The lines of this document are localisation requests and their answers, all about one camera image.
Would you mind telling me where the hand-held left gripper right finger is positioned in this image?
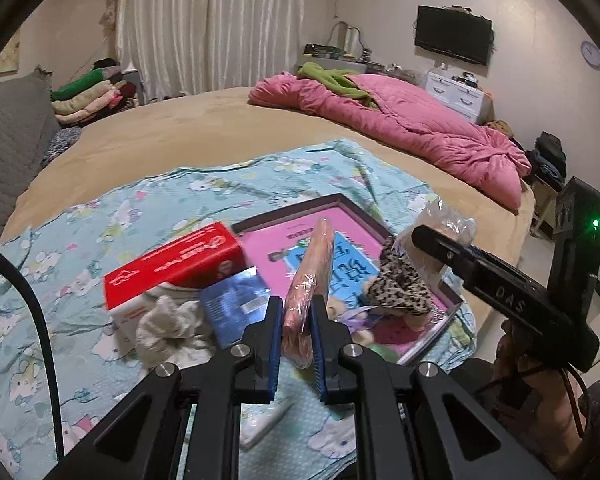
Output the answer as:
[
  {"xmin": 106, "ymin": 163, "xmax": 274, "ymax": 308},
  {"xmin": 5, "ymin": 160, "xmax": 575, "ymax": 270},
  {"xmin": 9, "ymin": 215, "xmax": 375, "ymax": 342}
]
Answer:
[{"xmin": 309, "ymin": 294, "xmax": 556, "ymax": 480}]

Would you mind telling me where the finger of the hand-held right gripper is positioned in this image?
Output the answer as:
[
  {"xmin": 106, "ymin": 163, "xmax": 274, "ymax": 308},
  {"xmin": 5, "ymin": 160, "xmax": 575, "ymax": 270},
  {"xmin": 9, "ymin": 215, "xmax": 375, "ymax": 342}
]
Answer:
[{"xmin": 411, "ymin": 224, "xmax": 483, "ymax": 288}]

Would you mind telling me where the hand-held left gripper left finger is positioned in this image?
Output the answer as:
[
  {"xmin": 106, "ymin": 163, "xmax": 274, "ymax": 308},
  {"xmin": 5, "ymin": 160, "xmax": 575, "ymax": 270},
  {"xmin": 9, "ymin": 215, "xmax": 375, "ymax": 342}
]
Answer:
[{"xmin": 45, "ymin": 296, "xmax": 285, "ymax": 480}]

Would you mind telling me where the clear plastic bag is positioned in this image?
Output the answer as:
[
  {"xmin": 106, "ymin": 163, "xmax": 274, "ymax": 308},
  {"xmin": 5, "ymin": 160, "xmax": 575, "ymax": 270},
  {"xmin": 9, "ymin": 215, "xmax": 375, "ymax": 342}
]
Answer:
[{"xmin": 392, "ymin": 200, "xmax": 478, "ymax": 291}]

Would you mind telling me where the small plush purple dress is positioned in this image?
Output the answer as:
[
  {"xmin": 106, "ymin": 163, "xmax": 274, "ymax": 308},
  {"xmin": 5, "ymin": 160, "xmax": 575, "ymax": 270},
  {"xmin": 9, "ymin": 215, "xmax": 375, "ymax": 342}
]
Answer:
[{"xmin": 330, "ymin": 295, "xmax": 381, "ymax": 346}]

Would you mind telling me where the leopard print scrunchie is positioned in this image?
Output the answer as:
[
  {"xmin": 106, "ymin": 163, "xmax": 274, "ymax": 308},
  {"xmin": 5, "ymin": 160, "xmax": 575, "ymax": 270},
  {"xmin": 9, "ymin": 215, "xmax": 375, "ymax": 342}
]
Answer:
[{"xmin": 362, "ymin": 237, "xmax": 446, "ymax": 318}]

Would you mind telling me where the salmon pink packet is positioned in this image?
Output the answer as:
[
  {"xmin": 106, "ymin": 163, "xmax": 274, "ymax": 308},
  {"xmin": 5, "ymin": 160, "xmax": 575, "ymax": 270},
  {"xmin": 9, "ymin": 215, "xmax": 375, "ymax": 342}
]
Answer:
[{"xmin": 282, "ymin": 217, "xmax": 337, "ymax": 368}]

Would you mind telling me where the green white tissue pack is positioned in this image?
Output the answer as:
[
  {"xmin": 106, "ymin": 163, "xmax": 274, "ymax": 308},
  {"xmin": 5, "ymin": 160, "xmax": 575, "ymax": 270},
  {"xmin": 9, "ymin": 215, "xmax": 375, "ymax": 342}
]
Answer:
[{"xmin": 239, "ymin": 400, "xmax": 296, "ymax": 451}]

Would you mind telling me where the white floral scrunchie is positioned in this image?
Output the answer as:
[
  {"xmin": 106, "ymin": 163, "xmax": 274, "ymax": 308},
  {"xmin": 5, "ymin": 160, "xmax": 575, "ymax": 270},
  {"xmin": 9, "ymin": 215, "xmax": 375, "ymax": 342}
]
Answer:
[{"xmin": 135, "ymin": 295, "xmax": 216, "ymax": 371}]

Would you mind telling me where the dark cardboard tray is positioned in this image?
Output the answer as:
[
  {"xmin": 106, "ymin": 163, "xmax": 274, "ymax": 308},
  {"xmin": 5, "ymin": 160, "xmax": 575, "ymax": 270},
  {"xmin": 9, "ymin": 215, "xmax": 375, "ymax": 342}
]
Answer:
[{"xmin": 231, "ymin": 192, "xmax": 465, "ymax": 366}]

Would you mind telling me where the person's right forearm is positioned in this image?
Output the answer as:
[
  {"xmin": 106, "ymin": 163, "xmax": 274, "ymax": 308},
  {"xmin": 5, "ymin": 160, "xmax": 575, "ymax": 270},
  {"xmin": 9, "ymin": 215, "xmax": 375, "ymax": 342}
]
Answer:
[{"xmin": 525, "ymin": 365, "xmax": 600, "ymax": 471}]

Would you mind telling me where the person's right hand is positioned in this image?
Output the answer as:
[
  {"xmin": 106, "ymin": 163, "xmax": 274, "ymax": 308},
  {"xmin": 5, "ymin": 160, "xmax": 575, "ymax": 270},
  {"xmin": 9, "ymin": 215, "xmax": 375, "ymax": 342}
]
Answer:
[{"xmin": 495, "ymin": 322, "xmax": 537, "ymax": 388}]

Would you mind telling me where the dark box with barcode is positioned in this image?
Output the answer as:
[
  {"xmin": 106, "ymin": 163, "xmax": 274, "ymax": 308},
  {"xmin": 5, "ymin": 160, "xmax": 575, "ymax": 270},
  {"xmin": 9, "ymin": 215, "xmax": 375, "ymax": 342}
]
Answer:
[{"xmin": 200, "ymin": 270, "xmax": 273, "ymax": 351}]

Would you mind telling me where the wooden chair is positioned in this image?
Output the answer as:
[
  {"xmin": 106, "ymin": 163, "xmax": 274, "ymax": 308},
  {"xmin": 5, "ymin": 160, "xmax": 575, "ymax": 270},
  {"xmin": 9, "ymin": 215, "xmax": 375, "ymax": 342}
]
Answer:
[{"xmin": 530, "ymin": 175, "xmax": 566, "ymax": 241}]

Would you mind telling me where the pink book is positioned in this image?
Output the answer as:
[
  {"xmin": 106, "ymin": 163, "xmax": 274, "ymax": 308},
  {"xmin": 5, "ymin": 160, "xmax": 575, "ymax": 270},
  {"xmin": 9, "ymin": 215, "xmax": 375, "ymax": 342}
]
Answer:
[{"xmin": 240, "ymin": 205, "xmax": 453, "ymax": 361}]

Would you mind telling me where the brown patterned cloth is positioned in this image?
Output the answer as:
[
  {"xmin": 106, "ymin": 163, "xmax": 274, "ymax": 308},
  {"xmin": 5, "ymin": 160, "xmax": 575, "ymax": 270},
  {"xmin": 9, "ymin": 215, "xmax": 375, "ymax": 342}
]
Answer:
[{"xmin": 482, "ymin": 119, "xmax": 516, "ymax": 138}]

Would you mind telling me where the pink quilt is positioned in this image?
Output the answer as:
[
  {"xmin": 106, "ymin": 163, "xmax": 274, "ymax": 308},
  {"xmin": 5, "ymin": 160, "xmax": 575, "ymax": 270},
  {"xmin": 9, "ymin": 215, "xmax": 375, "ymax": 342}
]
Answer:
[{"xmin": 249, "ymin": 72, "xmax": 533, "ymax": 211}]

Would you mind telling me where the red tissue box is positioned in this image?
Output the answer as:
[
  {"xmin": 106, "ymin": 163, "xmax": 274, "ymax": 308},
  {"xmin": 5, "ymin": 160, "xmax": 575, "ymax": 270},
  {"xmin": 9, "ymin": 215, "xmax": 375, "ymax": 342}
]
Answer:
[{"xmin": 103, "ymin": 221, "xmax": 247, "ymax": 358}]

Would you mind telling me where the pile of dark clothes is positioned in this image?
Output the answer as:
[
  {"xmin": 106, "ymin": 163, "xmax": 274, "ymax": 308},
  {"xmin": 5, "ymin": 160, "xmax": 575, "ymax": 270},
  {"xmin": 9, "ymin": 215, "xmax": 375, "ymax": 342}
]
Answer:
[{"xmin": 527, "ymin": 130, "xmax": 568, "ymax": 196}]

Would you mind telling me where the white drawer cabinet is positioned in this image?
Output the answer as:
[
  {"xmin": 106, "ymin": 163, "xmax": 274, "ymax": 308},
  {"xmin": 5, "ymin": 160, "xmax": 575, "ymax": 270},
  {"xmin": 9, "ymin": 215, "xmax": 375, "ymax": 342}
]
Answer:
[{"xmin": 425, "ymin": 67, "xmax": 493, "ymax": 123}]

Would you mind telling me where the green cloth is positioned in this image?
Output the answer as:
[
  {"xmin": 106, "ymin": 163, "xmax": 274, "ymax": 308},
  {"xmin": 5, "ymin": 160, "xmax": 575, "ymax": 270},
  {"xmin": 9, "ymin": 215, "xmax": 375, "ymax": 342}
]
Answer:
[{"xmin": 297, "ymin": 61, "xmax": 381, "ymax": 111}]

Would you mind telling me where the light blue printed blanket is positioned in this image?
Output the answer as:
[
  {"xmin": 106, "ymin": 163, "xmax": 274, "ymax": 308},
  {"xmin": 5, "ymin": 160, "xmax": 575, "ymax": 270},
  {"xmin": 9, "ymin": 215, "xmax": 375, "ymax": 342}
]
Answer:
[{"xmin": 0, "ymin": 137, "xmax": 476, "ymax": 480}]

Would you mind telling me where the cluttered dressing table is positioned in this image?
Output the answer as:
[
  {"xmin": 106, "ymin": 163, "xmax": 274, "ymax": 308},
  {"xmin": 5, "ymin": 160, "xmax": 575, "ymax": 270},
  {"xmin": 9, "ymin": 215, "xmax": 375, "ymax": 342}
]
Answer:
[{"xmin": 300, "ymin": 42, "xmax": 426, "ymax": 86}]

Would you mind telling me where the small table mirror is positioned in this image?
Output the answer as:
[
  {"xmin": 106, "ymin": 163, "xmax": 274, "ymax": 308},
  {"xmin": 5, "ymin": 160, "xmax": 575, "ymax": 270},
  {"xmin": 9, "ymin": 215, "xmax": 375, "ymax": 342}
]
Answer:
[{"xmin": 330, "ymin": 20, "xmax": 367, "ymax": 58}]

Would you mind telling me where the round bed beige sheet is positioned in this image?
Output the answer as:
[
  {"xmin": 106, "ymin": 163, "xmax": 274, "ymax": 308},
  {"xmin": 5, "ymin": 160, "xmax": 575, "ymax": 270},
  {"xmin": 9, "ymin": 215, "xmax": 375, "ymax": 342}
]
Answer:
[{"xmin": 0, "ymin": 85, "xmax": 538, "ymax": 341}]

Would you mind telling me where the dark patterned cloth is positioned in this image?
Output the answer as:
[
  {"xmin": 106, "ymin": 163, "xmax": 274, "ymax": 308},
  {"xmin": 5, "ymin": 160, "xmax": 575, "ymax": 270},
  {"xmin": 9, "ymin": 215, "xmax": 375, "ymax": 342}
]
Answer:
[{"xmin": 40, "ymin": 127, "xmax": 83, "ymax": 168}]

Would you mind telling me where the stack of folded clothes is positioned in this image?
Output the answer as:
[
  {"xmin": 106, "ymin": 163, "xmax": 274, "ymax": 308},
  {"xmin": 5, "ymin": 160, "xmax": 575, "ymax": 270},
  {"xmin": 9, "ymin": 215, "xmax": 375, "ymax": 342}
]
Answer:
[{"xmin": 50, "ymin": 57, "xmax": 143, "ymax": 126}]

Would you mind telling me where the white curtain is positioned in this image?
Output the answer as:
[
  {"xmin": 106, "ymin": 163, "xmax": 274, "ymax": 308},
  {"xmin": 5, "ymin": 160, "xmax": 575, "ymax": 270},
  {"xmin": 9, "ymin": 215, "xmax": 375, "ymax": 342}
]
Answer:
[{"xmin": 115, "ymin": 0, "xmax": 303, "ymax": 103}]

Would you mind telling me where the grey quilted headboard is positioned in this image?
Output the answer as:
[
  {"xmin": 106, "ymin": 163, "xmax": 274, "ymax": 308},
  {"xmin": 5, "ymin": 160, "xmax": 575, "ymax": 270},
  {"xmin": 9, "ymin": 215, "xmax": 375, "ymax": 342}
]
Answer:
[{"xmin": 0, "ymin": 67, "xmax": 63, "ymax": 246}]

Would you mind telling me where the brown cable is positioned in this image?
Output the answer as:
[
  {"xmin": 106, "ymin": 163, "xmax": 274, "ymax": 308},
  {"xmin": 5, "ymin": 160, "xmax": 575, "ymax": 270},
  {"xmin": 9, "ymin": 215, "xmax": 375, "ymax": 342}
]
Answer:
[{"xmin": 562, "ymin": 366, "xmax": 588, "ymax": 438}]

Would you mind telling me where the black wall television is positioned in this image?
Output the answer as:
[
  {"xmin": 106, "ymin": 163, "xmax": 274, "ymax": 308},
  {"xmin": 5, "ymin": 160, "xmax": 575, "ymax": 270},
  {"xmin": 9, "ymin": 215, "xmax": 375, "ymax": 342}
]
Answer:
[{"xmin": 414, "ymin": 5, "xmax": 495, "ymax": 67}]

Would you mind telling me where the black cable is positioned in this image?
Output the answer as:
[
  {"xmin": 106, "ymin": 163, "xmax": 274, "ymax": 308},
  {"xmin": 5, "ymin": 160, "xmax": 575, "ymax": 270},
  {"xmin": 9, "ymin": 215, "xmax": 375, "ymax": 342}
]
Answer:
[{"xmin": 0, "ymin": 240, "xmax": 63, "ymax": 461}]

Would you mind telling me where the wall poster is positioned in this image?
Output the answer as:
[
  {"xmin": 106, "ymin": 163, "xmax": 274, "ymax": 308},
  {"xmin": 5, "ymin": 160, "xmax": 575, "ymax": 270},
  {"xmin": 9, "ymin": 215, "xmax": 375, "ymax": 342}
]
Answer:
[{"xmin": 0, "ymin": 32, "xmax": 23, "ymax": 81}]

